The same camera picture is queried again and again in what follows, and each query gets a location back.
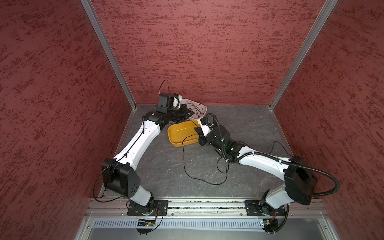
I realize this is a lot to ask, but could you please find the black cable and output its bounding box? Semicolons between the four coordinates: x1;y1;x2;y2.
181;133;293;186

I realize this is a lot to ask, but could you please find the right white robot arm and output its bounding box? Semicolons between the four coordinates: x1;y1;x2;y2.
195;125;318;216

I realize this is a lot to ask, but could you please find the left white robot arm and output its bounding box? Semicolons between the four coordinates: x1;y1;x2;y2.
101;104;194;216

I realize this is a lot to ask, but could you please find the yellow plastic tray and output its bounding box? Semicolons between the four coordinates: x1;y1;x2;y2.
168;120;200;148

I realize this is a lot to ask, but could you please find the black corrugated conduit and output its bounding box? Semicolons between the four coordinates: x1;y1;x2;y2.
205;112;341;198

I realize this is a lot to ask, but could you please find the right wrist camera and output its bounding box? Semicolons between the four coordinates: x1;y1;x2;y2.
198;117;211;137

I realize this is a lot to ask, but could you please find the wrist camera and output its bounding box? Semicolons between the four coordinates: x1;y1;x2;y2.
158;93;182;110
198;117;211;137

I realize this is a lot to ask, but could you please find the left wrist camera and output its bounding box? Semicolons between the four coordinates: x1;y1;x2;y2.
158;93;182;110

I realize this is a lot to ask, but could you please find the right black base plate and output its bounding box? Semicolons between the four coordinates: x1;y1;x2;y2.
244;200;286;217

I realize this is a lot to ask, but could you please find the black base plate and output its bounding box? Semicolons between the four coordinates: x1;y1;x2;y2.
127;200;169;217
244;200;286;217

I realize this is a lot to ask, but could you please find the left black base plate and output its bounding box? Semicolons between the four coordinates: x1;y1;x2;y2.
127;200;169;217

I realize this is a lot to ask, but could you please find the aluminium mounting rail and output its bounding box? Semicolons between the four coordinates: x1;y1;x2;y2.
85;197;329;220

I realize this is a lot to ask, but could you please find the left aluminium corner post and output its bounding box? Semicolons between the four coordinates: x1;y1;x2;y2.
81;0;137;111

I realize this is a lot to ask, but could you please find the aluminium corner post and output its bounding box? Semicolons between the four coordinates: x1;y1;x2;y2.
81;0;137;111
269;0;338;112

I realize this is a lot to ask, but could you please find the right aluminium corner post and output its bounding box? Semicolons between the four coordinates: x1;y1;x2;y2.
269;0;338;112

